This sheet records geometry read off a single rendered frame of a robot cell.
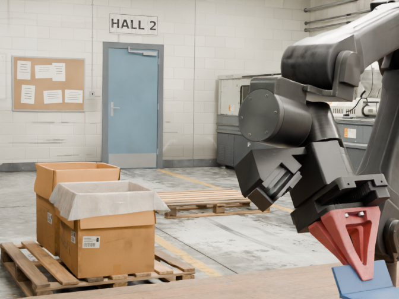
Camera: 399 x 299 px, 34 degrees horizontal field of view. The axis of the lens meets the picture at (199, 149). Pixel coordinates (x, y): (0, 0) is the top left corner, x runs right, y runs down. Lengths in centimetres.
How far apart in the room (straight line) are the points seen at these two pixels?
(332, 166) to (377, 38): 21
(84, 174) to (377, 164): 368
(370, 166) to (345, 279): 24
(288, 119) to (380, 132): 26
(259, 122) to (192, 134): 1130
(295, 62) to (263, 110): 10
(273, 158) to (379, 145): 26
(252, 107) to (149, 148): 1102
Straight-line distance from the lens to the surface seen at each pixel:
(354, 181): 70
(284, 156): 70
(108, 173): 454
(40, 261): 444
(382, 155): 91
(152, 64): 1171
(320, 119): 75
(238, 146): 1124
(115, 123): 1151
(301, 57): 77
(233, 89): 1152
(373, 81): 861
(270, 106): 69
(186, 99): 1194
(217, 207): 691
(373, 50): 85
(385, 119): 94
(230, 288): 102
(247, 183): 70
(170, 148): 1186
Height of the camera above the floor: 118
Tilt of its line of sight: 4 degrees down
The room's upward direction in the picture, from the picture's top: 1 degrees clockwise
